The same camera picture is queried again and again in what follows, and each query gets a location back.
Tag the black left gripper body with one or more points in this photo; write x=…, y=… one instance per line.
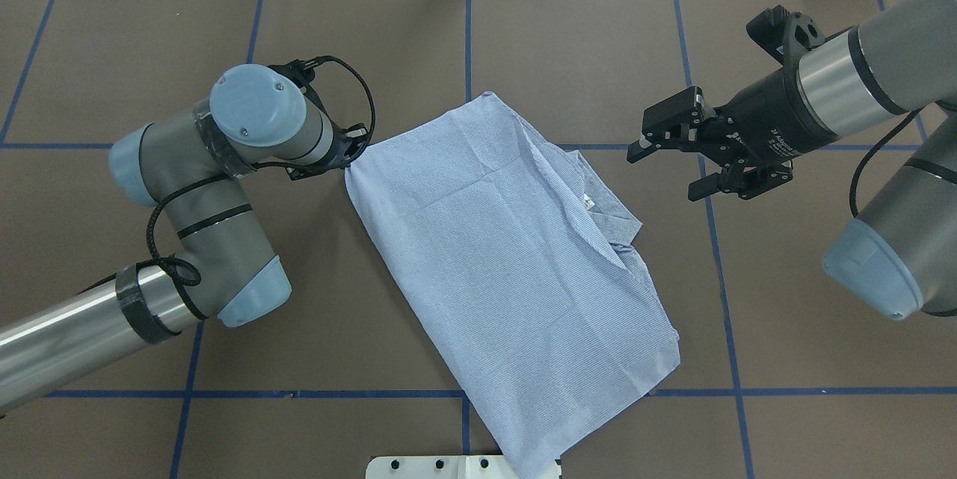
x=343, y=149

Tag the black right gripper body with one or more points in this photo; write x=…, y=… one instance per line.
x=764, y=116

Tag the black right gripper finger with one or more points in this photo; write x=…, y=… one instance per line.
x=705, y=187
x=642, y=148

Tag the blue white striped shirt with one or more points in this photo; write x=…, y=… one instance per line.
x=519, y=264

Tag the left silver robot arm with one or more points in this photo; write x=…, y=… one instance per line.
x=208, y=254

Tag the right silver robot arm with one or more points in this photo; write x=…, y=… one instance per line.
x=897, y=253

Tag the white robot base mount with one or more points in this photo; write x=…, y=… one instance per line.
x=441, y=466

